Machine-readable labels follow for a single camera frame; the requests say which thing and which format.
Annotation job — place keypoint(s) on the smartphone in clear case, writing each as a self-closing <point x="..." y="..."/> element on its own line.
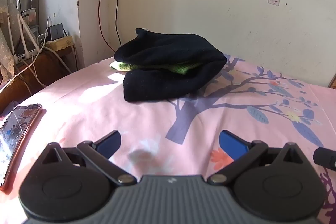
<point x="15" y="132"/>

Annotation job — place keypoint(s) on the grey charger block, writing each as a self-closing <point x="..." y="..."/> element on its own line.
<point x="55" y="31"/>

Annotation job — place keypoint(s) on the white router with antennas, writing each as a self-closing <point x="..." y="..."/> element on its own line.
<point x="22" y="35"/>

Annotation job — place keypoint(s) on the navy green striped knit sweater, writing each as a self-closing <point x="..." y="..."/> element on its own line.
<point x="162" y="56"/>

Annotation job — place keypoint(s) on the wooden side table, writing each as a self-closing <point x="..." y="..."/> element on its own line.
<point x="47" y="66"/>

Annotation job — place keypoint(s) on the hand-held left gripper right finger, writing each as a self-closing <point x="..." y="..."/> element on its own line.
<point x="232" y="144"/>

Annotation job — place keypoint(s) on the beige power strip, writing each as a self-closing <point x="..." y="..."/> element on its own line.
<point x="59" y="43"/>

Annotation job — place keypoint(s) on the pink floral bedsheet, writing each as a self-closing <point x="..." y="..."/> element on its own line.
<point x="92" y="108"/>

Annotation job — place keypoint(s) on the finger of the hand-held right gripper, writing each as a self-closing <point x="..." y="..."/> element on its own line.
<point x="325" y="158"/>

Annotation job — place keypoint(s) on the floral lace curtain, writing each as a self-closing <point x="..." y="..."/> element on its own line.
<point x="4" y="29"/>

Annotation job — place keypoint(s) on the small wall sticker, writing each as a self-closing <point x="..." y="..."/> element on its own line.
<point x="273" y="0"/>

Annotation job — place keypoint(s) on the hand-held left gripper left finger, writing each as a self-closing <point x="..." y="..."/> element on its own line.
<point x="109" y="144"/>

